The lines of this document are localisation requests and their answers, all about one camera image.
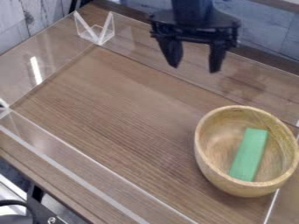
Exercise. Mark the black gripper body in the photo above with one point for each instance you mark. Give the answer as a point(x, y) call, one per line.
point(196, 21)

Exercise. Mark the black metal table frame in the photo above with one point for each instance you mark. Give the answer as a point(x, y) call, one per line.
point(52, 212)

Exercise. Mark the green rectangular block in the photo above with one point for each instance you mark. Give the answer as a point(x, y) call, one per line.
point(249, 156)

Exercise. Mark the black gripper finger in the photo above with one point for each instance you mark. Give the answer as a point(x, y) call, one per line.
point(173, 50)
point(218, 51)

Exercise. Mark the clear acrylic corner bracket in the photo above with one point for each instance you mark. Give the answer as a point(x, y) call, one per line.
point(97, 34)

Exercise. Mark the wooden bowl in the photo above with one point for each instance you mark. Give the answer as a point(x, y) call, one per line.
point(217, 139)

